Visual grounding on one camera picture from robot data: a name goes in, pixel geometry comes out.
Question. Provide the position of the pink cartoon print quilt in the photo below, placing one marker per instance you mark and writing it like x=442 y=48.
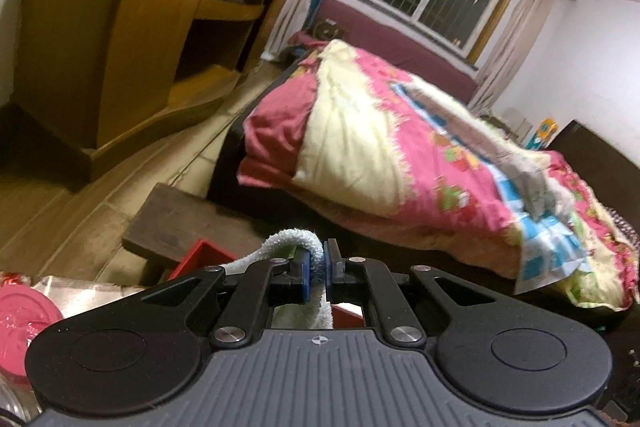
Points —
x=430 y=172

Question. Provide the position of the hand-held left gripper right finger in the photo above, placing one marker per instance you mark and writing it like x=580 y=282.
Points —
x=329 y=271

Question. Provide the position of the wooden cabinet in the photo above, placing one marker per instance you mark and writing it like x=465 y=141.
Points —
x=105 y=37

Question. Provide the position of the maroon padded headboard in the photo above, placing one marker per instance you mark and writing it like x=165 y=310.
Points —
x=400 y=42

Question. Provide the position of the colourful toy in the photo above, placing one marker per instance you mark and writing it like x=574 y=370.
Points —
x=542 y=131

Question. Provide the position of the dark bed frame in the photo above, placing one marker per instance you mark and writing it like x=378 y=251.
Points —
x=225 y=157

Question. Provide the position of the red box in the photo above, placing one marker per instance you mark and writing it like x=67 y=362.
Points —
x=200 y=258

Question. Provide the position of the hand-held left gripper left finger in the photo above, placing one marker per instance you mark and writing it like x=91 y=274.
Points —
x=300 y=276

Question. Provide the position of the pink round lid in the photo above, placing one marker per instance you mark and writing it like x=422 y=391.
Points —
x=25 y=327

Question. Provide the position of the white towel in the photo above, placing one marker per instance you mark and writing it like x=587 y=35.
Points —
x=291 y=238

